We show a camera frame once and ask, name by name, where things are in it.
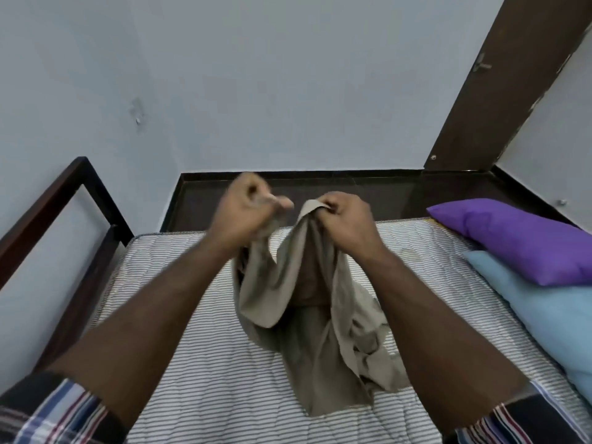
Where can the purple pillow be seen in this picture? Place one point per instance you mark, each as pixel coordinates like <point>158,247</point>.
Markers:
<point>518,238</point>

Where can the striped white mattress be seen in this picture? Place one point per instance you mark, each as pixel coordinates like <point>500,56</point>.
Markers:
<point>259,365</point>

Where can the plaid shirt right sleeve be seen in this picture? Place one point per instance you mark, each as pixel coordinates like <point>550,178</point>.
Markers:
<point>522,420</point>

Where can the person's left hand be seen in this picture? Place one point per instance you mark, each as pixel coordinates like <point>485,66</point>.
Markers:
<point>240,212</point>

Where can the person's right forearm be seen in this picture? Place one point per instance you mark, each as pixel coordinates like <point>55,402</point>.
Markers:
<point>430,332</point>

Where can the person's left thumb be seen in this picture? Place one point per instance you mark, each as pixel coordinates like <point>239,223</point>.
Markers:
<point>280,205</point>

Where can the dark wooden bed frame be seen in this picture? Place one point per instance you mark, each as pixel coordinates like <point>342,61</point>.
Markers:
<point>69,235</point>

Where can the light blue pillow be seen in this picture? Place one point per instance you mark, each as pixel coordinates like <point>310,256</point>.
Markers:
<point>550,314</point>

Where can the metal door latch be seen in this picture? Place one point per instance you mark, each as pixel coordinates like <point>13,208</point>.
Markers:
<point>481,64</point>

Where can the person's right hand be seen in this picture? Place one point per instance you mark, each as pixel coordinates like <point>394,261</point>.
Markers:
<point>349,221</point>

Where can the plaid shirt left sleeve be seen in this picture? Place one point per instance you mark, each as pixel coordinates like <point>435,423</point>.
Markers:
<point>51,411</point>

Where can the plaid shirt sleeve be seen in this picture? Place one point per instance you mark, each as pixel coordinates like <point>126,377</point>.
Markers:
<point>51,411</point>
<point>522,420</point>

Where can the beige cloth garment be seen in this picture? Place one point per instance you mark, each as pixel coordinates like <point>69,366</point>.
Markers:
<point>310,309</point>

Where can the dark brown wooden door frame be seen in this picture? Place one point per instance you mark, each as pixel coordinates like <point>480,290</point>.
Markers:
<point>499,87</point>

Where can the person's left forearm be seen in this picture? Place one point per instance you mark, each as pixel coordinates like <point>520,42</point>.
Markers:
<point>138,319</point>

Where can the person's right fingers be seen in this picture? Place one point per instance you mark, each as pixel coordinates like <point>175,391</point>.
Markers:
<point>326,205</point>

